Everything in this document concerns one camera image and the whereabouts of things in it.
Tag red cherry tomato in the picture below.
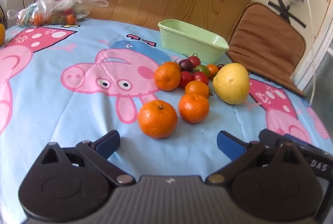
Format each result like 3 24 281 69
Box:
188 56 201 68
179 71 193 88
193 72 209 85

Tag clear plastic bag of tomatoes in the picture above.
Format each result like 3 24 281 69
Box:
7 0 109 27

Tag dark purple cherry tomato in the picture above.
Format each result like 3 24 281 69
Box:
178 59 194 72

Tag green cherry tomato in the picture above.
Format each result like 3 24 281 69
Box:
195 64 211 76

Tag brown cushion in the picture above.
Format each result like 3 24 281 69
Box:
226 2 307 98

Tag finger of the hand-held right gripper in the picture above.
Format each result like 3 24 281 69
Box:
258 128 285 148
283 133 317 152

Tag light green plastic tray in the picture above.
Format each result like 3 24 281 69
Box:
158 19 230 64

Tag printed blanket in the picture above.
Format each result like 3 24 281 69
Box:
0 18 332 224

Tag yellow lemon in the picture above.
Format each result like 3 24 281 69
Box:
213 63 250 105

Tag mandarin orange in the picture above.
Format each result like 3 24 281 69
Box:
178 93 210 124
154 61 181 91
138 100 178 139

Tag black tape strips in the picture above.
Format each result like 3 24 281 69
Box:
267 0 308 30

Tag white cable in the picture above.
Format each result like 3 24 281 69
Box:
305 0 319 105

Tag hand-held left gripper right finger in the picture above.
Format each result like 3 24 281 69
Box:
205 131 311 185

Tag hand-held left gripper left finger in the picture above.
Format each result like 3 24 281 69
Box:
39 130 136 186

